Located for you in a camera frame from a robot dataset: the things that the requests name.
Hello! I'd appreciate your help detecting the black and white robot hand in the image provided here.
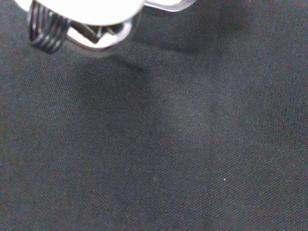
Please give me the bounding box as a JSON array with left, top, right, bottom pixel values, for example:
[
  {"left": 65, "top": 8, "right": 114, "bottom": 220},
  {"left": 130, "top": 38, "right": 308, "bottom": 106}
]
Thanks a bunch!
[{"left": 14, "top": 0, "right": 198, "bottom": 54}]

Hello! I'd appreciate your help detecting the black bench cloth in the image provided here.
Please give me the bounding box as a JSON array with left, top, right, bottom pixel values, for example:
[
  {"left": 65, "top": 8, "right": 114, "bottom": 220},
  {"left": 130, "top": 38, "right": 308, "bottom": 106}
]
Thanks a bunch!
[{"left": 0, "top": 0, "right": 308, "bottom": 231}]

